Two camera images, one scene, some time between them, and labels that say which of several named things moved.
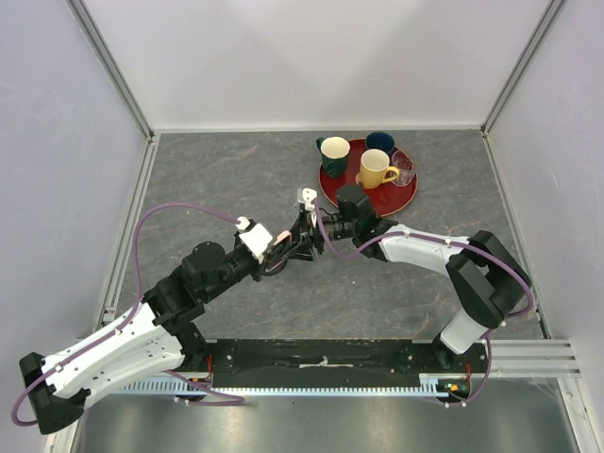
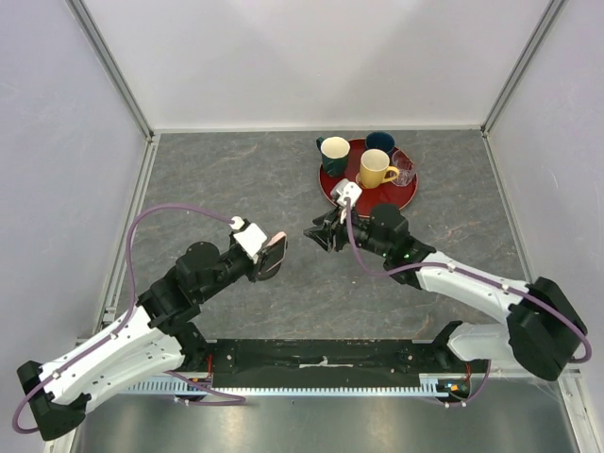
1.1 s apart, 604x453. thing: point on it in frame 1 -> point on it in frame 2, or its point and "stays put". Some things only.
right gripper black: x=302 y=233 -> x=332 y=225
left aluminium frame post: x=110 y=66 stays put
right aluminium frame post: x=542 y=31 stays put
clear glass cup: x=407 y=168 stays put
